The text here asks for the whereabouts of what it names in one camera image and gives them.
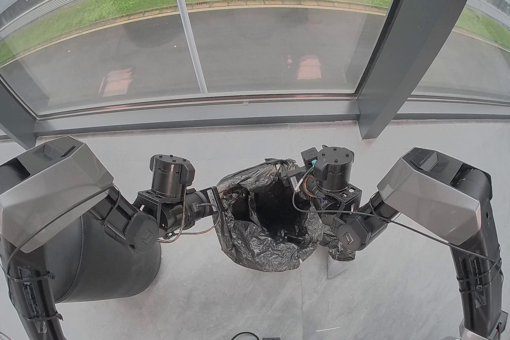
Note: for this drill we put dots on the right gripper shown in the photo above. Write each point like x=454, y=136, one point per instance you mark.
x=297, y=183

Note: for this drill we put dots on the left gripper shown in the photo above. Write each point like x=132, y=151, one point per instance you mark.
x=205, y=203

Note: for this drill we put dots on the black plastic bag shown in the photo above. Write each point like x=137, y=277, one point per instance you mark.
x=247, y=242

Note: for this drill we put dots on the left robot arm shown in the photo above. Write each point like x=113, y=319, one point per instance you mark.
x=51, y=187

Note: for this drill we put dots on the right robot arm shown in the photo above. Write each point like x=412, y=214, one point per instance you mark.
x=430, y=195

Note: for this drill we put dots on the window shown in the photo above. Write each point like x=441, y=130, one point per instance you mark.
x=279, y=31

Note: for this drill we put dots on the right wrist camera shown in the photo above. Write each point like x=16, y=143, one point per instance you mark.
x=310, y=159

